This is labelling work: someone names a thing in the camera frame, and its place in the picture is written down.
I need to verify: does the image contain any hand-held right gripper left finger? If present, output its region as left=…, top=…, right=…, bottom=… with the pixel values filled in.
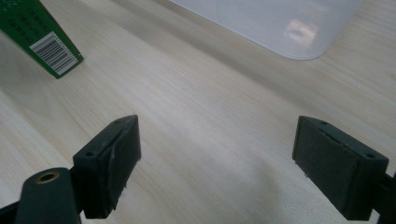
left=72, top=114, right=142, bottom=219

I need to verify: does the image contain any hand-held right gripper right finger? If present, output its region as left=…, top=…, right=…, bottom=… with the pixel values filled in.
left=291, top=115, right=390, bottom=221

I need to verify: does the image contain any translucent white plastic container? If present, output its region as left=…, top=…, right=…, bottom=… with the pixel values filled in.
left=169, top=0, right=365, bottom=61

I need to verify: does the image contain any green box with barcode label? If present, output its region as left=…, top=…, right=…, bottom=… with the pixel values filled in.
left=0, top=0, right=85, bottom=79

